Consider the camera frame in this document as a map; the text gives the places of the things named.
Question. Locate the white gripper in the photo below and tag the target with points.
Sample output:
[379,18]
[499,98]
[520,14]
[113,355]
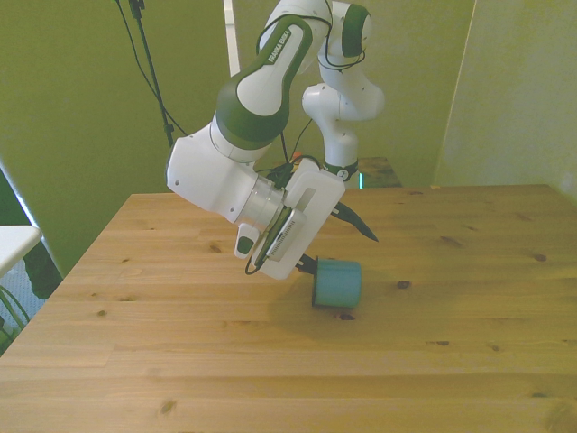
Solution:
[321,198]

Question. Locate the teal enamel mug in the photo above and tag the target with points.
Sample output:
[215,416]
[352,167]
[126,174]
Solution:
[338,284]

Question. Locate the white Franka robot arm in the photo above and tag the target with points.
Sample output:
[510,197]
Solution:
[252,90]

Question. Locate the green status light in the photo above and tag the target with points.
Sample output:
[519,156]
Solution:
[361,181]

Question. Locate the white vertical trim strip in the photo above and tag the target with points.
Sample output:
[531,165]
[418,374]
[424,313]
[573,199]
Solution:
[232,36]

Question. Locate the black tripod stand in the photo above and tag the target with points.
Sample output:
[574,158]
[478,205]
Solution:
[135,49]

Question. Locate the white side shelf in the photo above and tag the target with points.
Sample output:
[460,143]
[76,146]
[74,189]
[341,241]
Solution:
[15,243]

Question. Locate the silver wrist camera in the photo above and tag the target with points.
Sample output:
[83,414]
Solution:
[286,234]

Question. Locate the black camera stand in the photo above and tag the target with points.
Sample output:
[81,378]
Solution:
[155,85]

